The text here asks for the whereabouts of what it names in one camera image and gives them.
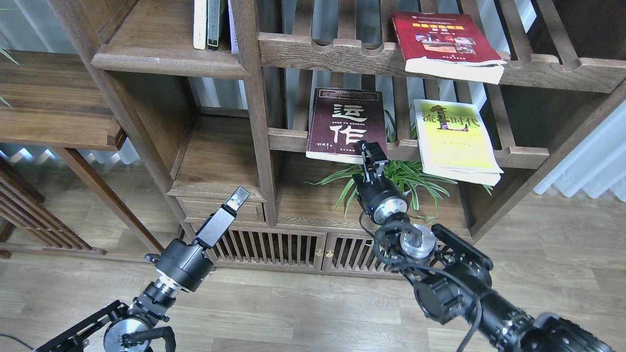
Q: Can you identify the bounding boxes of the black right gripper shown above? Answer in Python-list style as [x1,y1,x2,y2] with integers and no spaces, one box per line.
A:
[353,141,410,225]

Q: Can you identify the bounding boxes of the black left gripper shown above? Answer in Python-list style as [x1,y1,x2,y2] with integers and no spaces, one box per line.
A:
[146,186,250,294]

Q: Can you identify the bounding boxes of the maroon book white characters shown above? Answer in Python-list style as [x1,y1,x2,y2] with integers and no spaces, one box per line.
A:
[306,88,387,163]

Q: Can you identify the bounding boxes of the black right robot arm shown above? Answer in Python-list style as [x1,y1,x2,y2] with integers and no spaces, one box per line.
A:
[354,140,612,352]

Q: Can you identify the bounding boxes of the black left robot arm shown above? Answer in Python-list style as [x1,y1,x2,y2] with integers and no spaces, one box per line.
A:
[38,187,249,352]

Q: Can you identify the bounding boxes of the red book on shelf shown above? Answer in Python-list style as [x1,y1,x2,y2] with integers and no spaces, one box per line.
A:
[393,11,505,85]

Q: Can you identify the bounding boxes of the spider plant green leaves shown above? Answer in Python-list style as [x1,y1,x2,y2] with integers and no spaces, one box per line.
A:
[308,110,493,225]

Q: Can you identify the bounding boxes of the dark wooden bookshelf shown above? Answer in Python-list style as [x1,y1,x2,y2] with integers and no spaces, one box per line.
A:
[49,0,625,276]

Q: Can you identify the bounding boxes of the yellow green book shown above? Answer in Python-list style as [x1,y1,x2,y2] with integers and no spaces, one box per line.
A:
[414,99,503,186]

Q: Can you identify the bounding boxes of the pale upright book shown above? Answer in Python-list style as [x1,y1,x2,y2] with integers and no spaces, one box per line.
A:
[227,0,239,54]

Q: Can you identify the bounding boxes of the white upright book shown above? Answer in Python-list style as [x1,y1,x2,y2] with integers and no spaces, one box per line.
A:
[192,0,208,50]

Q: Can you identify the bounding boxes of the wooden side table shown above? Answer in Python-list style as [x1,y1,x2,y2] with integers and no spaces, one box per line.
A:
[1,51,163,252]

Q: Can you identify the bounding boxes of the white curtain right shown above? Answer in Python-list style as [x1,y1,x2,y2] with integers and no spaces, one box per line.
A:
[534,102,626,202]

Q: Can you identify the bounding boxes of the black floor cable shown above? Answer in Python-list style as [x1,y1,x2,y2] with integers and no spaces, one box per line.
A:
[0,334,35,350]

